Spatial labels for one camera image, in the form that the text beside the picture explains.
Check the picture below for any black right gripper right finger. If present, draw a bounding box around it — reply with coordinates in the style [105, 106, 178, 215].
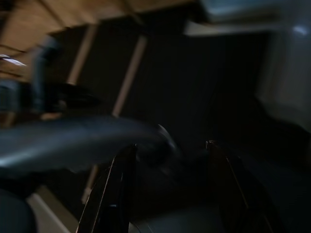
[206, 140, 292, 233]

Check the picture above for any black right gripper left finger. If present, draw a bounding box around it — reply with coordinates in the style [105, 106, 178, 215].
[77, 143, 138, 233]

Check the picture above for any black floor mat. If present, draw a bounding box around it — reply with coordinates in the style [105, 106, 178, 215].
[46, 17, 311, 233]

